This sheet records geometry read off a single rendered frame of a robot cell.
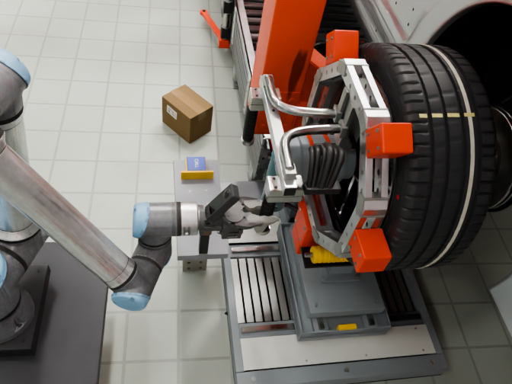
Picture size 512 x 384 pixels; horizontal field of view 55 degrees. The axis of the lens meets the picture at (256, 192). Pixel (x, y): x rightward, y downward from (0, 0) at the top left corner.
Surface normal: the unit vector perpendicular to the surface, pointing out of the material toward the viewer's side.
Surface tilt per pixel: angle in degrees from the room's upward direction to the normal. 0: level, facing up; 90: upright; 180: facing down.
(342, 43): 45
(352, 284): 0
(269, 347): 0
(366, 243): 0
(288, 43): 90
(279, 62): 90
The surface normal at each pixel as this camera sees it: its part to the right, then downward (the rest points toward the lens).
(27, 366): 0.14, -0.62
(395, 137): 0.19, -0.06
